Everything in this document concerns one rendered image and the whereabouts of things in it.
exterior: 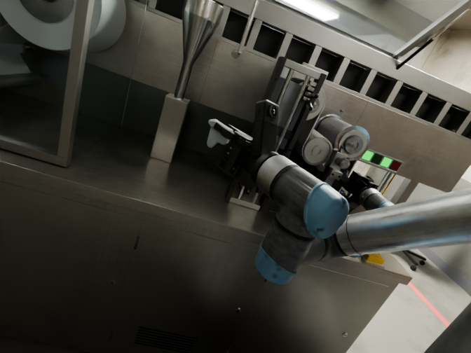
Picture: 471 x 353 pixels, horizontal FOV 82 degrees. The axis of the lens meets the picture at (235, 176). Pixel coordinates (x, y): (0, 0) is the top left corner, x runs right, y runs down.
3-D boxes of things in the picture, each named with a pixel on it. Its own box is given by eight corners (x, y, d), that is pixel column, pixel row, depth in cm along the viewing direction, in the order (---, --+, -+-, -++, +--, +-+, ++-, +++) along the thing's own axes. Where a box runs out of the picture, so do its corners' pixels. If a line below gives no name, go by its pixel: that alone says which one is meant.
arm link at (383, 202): (373, 227, 88) (387, 204, 85) (357, 209, 98) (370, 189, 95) (394, 233, 90) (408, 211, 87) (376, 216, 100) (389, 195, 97)
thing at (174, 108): (141, 157, 113) (179, 7, 93) (150, 147, 126) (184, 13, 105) (174, 167, 115) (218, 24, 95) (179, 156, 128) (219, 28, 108)
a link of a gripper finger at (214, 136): (192, 136, 62) (216, 155, 57) (202, 113, 61) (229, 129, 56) (201, 139, 65) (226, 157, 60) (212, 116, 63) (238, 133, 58)
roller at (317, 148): (298, 160, 113) (311, 133, 108) (285, 142, 136) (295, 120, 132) (324, 169, 115) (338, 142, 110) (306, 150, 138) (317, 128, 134)
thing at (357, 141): (358, 156, 111) (341, 151, 110) (355, 155, 113) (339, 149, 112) (366, 139, 109) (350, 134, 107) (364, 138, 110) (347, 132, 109)
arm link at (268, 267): (310, 279, 52) (337, 233, 48) (270, 293, 45) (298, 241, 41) (282, 251, 57) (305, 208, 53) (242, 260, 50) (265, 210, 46)
